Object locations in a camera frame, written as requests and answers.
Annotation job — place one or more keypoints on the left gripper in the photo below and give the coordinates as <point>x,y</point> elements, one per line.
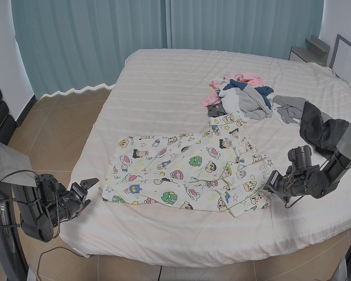
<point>74,203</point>

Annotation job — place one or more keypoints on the blue-green curtain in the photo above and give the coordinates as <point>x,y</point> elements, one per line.
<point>90,34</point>
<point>237,16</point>

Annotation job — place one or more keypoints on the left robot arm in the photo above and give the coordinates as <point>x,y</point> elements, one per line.
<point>29,215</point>

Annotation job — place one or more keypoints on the pile of clothes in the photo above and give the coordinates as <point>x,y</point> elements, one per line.
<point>239,101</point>

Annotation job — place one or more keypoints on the grey bedside table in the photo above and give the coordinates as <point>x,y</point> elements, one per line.
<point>305,54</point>

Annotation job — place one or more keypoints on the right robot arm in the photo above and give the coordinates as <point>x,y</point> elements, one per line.
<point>321,183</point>

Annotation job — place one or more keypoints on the grey garment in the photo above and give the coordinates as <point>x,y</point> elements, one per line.
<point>289,105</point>

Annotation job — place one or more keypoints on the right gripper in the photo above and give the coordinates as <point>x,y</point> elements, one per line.
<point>278,186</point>

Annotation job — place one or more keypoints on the black garment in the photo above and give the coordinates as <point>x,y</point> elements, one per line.
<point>316,124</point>

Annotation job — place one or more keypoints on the white printed pyjama top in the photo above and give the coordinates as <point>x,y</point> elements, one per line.
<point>163,168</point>

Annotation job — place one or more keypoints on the bed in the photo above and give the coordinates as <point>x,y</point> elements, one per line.
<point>169,98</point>

